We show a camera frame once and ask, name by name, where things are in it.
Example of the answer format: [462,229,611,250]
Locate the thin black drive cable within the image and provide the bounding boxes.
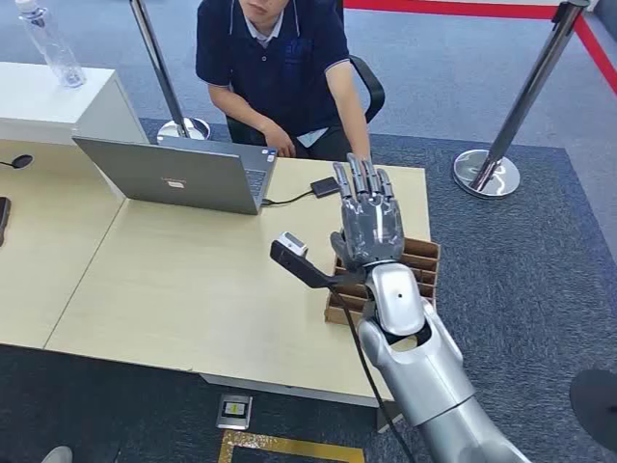
[261,189,315,207]

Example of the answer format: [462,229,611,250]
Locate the black office chair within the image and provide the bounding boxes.
[225,0,386,147]

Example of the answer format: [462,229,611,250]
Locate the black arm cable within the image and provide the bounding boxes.
[331,286,404,463]

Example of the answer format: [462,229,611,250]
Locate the black camera bracket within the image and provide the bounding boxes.
[269,239,368,290]

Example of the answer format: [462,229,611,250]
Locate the person's right hand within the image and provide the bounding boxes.
[262,120,296,159]

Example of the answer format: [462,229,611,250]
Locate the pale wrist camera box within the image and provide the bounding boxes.
[278,231,309,259]

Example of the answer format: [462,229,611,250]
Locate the metal floor socket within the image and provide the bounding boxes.
[216,393,253,431]

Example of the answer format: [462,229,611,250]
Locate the black desk device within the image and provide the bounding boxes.
[0,196,11,249]

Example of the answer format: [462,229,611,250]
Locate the black external drive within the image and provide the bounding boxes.
[309,177,340,200]

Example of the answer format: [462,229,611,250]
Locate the black round puck with cable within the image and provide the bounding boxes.
[0,153,35,171]

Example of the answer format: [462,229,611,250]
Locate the chrome stanchion post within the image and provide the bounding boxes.
[452,0,591,200]
[129,0,212,142]

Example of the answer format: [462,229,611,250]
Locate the black round base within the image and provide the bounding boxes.
[569,368,617,455]

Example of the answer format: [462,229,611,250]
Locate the red barrier belt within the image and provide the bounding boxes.
[342,0,560,20]
[573,14,617,97]

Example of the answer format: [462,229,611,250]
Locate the yellow floor tape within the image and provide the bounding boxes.
[217,429,366,463]

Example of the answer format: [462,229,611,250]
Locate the person's left hand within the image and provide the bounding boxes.
[348,137,373,165]

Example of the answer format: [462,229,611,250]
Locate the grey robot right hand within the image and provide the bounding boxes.
[330,152,406,273]

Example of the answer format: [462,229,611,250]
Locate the clear plastic water bottle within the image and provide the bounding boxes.
[14,0,88,90]

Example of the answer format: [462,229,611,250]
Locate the grey laptop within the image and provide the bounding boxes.
[72,134,279,217]

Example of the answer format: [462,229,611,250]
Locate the brown cardboard card holder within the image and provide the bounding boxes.
[324,236,442,327]

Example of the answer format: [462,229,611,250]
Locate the person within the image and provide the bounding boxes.
[195,0,386,162]

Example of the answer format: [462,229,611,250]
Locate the white cabinet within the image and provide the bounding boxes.
[0,62,149,147]

